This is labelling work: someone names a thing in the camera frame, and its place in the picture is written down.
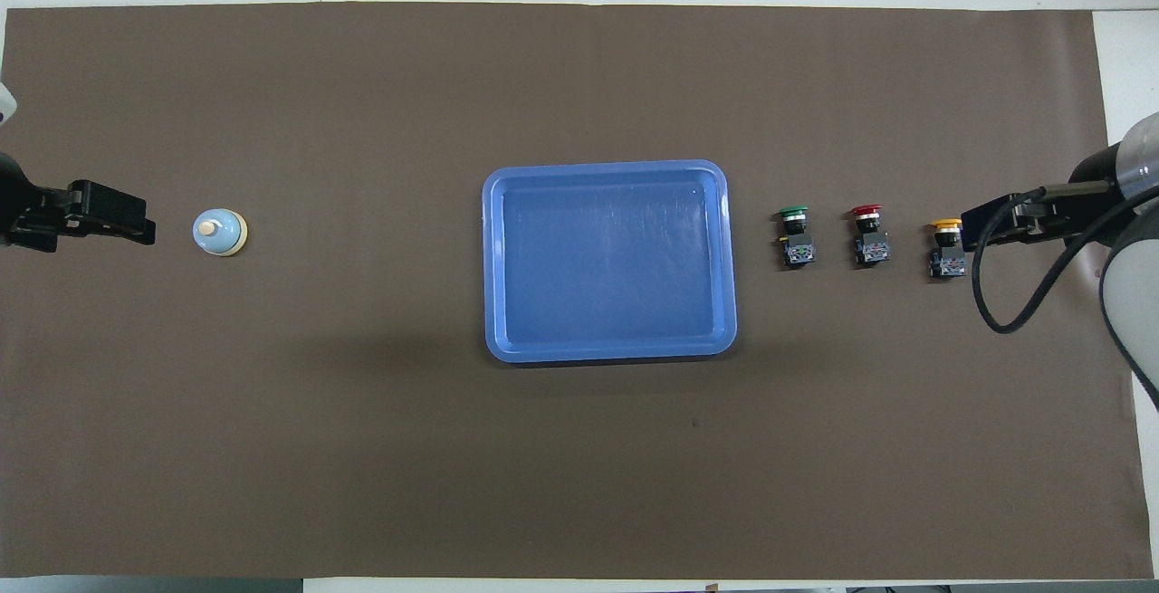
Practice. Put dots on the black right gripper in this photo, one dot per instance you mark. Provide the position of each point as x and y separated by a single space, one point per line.
1041 213

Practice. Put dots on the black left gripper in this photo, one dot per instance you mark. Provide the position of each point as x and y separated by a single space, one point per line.
100 208

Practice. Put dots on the yellow push button switch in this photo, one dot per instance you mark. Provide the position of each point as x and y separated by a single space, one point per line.
948 262

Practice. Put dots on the red push button switch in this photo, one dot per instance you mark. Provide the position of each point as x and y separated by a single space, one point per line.
871 249

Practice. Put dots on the green push button switch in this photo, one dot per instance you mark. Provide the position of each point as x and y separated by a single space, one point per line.
795 251

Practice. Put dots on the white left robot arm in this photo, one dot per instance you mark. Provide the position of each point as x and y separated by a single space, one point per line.
4 104

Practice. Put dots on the blue service bell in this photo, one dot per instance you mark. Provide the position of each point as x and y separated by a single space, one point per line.
222 237

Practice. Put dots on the blue plastic tray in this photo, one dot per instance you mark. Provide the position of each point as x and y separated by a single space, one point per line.
616 258

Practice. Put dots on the brown table mat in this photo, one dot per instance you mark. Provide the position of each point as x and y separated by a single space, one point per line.
362 439

